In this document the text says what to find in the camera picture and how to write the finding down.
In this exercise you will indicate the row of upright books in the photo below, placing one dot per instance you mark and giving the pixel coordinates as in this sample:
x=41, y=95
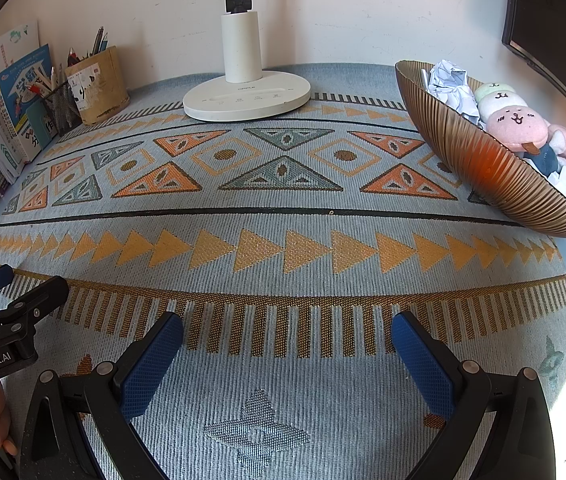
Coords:
x=8, y=100

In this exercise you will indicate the bundle of pens and pencils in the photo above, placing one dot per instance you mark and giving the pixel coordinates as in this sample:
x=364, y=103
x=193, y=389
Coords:
x=55, y=77

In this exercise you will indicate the black mesh pen holder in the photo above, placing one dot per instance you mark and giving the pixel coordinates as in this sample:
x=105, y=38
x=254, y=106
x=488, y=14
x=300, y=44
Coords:
x=63, y=107

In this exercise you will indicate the bunch of dark pens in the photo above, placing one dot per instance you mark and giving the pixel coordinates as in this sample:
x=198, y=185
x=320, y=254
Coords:
x=95, y=42

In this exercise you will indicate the beige pen holder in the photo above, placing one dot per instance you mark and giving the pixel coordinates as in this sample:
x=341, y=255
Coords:
x=98, y=85

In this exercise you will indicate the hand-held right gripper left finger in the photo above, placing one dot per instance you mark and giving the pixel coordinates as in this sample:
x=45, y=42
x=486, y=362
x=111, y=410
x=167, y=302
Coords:
x=153, y=365

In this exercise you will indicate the brown ribbed bowl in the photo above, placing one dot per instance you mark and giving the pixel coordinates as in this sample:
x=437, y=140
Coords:
x=488, y=160

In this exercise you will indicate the white paper ball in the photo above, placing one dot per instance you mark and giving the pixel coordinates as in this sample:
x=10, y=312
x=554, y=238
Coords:
x=448, y=85

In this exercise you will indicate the white and blue plush toy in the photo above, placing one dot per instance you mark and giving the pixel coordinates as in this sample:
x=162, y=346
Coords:
x=545, y=160

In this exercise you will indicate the green white pink dango plush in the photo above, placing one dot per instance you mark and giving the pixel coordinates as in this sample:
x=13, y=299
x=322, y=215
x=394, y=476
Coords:
x=505, y=110

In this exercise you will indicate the white desk lamp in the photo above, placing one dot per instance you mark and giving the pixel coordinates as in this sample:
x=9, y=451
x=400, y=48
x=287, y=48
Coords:
x=243, y=60

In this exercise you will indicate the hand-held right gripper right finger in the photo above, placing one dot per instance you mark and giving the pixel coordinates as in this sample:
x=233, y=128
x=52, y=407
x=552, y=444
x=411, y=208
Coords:
x=423, y=360

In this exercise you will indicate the patterned blue orange mat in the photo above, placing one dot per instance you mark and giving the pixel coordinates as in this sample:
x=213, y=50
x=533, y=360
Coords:
x=288, y=260

